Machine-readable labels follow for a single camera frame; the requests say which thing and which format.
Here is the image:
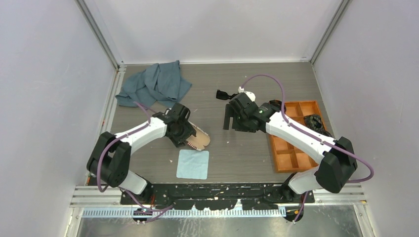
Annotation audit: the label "crumpled grey-blue cloth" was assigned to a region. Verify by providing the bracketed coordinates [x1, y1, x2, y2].
[116, 61, 192, 108]

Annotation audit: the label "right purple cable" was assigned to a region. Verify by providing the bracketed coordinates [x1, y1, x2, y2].
[240, 74, 375, 184]

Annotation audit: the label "camouflage rolled belt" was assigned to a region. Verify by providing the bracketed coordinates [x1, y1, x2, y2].
[303, 114, 325, 130]

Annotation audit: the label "black sunglasses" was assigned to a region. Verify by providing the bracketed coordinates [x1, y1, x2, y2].
[215, 89, 238, 100]

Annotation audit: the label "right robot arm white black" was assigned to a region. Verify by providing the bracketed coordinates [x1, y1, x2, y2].
[223, 92, 358, 203]

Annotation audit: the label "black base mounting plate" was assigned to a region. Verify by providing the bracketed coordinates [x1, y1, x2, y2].
[121, 183, 314, 210]

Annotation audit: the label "light blue cleaning cloth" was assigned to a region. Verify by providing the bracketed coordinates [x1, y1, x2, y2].
[176, 150, 209, 180]

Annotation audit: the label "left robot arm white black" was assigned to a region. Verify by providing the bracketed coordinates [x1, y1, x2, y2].
[86, 103, 197, 204]

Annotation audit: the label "white slotted cable duct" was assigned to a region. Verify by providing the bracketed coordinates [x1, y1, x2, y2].
[82, 207, 286, 218]

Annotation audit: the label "orange compartment tray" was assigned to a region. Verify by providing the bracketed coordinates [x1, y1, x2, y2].
[269, 101, 322, 173]

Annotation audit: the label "patterned glasses case tan lining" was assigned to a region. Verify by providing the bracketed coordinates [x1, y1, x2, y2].
[186, 122, 210, 151]

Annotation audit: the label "brown black rolled belt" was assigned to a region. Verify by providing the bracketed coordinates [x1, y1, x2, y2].
[269, 100, 282, 111]

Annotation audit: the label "dark braided rolled belt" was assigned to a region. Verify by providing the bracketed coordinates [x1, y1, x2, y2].
[317, 129, 332, 137]

